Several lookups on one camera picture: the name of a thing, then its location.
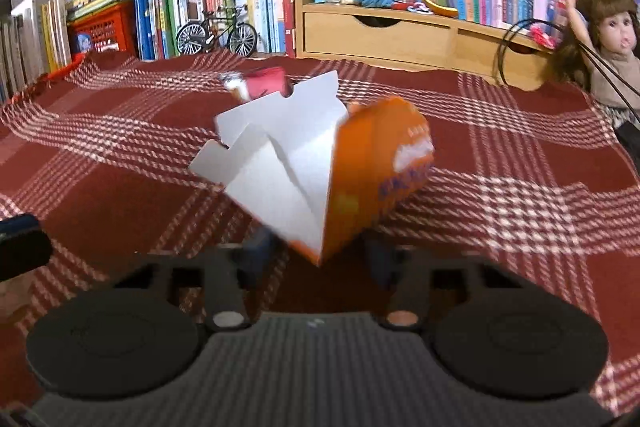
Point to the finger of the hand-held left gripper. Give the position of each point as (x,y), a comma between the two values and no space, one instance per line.
(22,247)

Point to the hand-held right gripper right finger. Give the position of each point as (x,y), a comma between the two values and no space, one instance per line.
(377,257)

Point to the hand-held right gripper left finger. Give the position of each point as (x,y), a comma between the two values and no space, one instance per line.
(257,252)

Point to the orange white carton box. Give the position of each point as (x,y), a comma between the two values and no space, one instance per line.
(360,177)

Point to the red plaid tablecloth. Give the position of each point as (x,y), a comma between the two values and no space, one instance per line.
(500,187)

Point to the red snack packet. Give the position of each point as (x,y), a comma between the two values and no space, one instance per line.
(265,84)

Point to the row of pale upright books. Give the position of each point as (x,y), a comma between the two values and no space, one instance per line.
(35,42)

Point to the wooden drawer organizer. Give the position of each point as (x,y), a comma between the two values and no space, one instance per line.
(400,37)

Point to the miniature black bicycle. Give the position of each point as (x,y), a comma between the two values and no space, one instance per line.
(210,34)

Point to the red plastic crate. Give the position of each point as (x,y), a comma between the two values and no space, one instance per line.
(105,29)

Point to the orange curved tool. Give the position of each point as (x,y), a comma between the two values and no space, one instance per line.
(440,7)

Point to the pink flower ornament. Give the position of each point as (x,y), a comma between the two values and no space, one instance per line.
(544,37)

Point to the brown-haired doll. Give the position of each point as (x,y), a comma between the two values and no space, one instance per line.
(612,42)

